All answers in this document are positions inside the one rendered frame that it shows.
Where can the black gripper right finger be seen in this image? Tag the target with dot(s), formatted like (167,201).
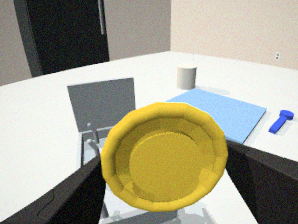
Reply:
(267,183)

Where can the yellow plate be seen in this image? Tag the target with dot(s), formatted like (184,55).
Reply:
(164,156)

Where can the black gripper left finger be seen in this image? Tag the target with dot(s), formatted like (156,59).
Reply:
(76,200)

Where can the light blue mat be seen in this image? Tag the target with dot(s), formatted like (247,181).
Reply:
(236,119)

